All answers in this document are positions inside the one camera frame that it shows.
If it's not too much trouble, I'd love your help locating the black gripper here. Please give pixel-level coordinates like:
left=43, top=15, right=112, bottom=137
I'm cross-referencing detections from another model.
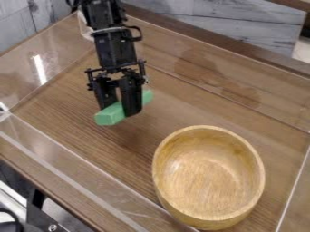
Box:
left=85, top=28, right=145, bottom=117

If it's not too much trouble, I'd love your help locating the green rectangular block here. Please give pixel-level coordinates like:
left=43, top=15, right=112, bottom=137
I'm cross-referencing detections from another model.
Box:
left=95, top=90, right=153, bottom=126

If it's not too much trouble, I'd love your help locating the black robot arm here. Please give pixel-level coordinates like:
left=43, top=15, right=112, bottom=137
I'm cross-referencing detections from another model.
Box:
left=65, top=0, right=147, bottom=117

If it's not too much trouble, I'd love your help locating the brown wooden bowl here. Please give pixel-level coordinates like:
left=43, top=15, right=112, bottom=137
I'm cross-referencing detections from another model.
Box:
left=151, top=125, right=264, bottom=230

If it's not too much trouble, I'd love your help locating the black table leg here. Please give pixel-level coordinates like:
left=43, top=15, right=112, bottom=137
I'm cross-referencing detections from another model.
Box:
left=28, top=188, right=45, bottom=209

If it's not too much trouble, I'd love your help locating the black device with bolt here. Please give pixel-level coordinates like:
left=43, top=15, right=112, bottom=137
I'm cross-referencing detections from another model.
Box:
left=25, top=205, right=73, bottom=232

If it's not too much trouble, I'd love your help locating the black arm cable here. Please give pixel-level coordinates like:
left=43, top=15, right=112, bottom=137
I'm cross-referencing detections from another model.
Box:
left=123, top=25, right=144, bottom=43

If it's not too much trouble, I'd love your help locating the clear acrylic corner bracket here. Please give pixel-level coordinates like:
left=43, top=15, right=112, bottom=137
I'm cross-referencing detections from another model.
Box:
left=77, top=12, right=95, bottom=42

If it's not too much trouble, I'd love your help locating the black cable below table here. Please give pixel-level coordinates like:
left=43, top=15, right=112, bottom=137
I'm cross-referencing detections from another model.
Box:
left=0, top=208, right=23, bottom=232

